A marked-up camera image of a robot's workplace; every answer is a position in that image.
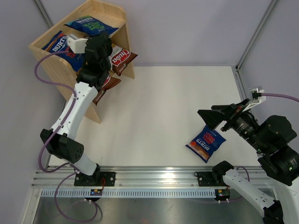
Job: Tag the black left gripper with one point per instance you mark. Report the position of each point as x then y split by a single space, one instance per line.
106 40

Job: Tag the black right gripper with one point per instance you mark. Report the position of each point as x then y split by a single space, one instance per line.
213 117

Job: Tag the blue Burts sea salt bag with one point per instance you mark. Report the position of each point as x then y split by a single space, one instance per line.
90 25

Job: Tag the brown Chuba cassava chips bag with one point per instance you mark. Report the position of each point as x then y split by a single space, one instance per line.
105 89

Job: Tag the blue Burts spicy chilli bag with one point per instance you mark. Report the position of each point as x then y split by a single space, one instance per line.
59 43

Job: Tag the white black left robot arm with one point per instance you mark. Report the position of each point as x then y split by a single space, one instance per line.
59 140

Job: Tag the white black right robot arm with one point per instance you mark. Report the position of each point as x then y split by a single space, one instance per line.
278 160

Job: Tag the light wooden shelf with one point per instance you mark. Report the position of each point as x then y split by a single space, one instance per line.
58 69

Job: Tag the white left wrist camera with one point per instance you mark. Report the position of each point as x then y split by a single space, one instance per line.
77 45

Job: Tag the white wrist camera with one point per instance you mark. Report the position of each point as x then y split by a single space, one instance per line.
255 97
77 45

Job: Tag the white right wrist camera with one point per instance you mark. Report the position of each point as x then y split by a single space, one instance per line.
255 97

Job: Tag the aluminium frame post right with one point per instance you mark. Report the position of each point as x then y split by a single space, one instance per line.
261 25

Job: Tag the aluminium mounting rail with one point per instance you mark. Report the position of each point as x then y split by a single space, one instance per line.
132 177

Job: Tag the white slotted cable duct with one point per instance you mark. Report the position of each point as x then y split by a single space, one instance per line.
136 193

